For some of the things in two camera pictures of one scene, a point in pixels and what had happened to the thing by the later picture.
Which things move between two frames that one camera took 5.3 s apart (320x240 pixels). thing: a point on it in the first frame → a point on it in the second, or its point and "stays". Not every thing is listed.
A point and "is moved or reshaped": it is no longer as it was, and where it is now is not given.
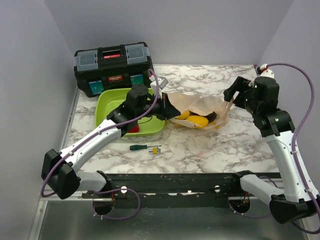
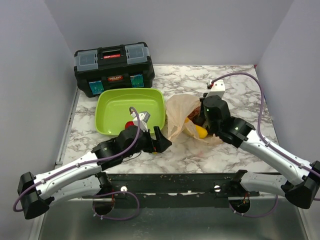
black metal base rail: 173,190 stays
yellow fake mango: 202,121 is moved or reshaped
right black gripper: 240,84 → 201,99
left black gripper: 167,110 → 161,143
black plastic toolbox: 121,66 stays
